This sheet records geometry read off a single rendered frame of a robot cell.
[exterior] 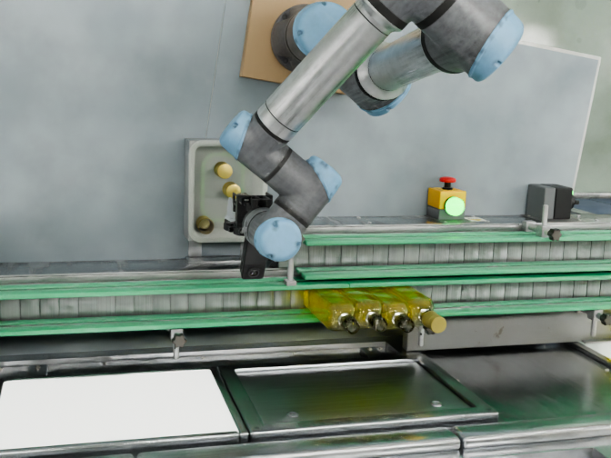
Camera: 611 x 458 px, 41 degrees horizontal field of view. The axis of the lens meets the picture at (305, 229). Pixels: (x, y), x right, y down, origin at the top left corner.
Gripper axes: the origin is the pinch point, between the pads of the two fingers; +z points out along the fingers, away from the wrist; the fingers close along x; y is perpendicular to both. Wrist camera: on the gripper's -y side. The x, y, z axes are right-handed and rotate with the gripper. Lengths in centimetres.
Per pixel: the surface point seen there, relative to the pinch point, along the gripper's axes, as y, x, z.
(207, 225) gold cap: -3.4, 4.9, 12.9
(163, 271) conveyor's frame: -11.5, 15.8, 4.4
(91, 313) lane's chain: -19.9, 30.7, 4.0
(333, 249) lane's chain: -7.7, -22.0, 3.9
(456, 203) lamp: 2, -53, 6
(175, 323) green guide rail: -20.7, 14.1, -4.3
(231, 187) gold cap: 5.6, 0.1, 10.5
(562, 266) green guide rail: -12, -76, -3
